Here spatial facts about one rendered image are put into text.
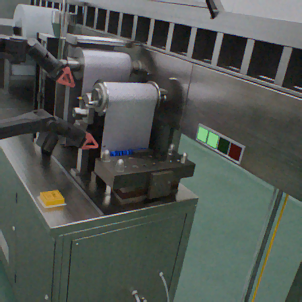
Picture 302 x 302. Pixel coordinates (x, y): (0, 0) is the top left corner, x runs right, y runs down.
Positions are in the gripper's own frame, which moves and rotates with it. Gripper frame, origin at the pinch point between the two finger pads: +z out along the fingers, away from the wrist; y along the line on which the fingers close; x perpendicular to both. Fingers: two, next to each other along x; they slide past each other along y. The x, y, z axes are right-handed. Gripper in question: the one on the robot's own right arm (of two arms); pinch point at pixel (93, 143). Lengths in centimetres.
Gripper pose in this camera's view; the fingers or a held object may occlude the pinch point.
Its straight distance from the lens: 145.2
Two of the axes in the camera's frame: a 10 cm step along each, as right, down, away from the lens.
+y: 5.3, 4.0, -7.5
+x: 5.3, -8.4, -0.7
